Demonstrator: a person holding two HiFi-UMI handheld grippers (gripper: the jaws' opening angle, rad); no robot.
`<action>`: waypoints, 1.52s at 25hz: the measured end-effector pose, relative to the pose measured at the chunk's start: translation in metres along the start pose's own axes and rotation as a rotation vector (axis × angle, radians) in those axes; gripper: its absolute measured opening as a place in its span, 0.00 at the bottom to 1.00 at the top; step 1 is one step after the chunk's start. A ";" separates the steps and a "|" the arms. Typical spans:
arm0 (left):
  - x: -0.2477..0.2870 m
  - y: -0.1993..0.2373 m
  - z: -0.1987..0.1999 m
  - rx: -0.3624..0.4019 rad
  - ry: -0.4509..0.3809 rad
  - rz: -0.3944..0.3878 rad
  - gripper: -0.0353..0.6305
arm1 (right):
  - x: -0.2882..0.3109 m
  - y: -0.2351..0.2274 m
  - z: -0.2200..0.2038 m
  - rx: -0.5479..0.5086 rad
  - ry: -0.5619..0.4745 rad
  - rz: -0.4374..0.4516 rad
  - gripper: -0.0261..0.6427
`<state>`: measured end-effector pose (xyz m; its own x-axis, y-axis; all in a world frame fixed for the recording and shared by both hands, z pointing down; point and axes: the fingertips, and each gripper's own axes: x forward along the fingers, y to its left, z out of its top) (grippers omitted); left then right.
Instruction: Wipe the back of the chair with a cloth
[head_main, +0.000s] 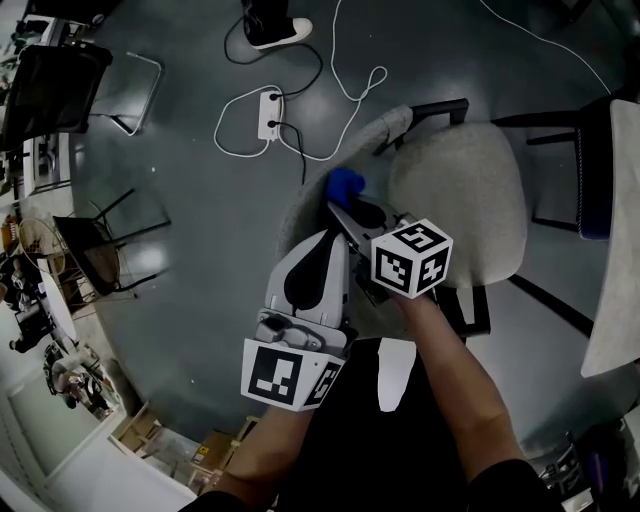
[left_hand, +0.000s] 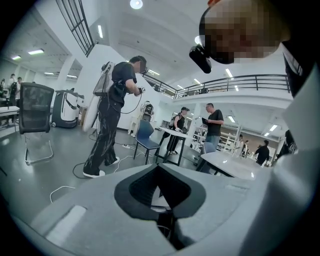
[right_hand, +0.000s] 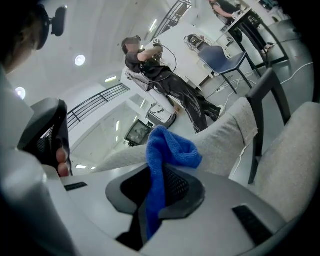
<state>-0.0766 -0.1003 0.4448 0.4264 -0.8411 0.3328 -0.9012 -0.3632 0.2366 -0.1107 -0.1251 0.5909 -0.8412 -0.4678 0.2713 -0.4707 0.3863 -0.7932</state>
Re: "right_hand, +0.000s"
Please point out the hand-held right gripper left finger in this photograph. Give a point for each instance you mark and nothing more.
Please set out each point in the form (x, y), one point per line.
(100, 212)

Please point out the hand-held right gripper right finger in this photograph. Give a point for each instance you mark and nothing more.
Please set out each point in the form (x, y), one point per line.
(220, 220)

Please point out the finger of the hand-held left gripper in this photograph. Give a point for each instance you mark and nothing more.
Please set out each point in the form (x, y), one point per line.
(63, 120)
(40, 120)

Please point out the blue microfibre cloth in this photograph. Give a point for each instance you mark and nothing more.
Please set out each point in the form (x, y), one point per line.
(172, 147)

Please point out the black mesh office chair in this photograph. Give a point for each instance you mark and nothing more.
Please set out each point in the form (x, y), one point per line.
(138, 132)

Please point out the blue plastic chair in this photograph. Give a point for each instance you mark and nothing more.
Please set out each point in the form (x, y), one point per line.
(220, 60)

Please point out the person's left hand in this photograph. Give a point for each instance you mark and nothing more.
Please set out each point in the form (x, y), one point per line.
(63, 162)

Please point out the round ceiling light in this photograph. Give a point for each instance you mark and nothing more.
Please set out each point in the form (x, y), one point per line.
(80, 60)
(20, 92)

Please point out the black mezzanine railing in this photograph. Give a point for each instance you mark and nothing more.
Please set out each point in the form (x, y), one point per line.
(100, 96)

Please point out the ceiling strip lights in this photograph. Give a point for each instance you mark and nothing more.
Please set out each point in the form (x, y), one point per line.
(111, 79)

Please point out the person's head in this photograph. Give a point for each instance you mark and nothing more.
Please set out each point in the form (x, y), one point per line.
(22, 45)

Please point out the white power strip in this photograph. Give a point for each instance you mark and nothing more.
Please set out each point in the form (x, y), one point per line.
(220, 89)

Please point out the black head-worn camera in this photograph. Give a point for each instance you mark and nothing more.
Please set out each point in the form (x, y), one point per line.
(59, 21)

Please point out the white table black frame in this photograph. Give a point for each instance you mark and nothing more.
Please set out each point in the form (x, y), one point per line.
(243, 18)

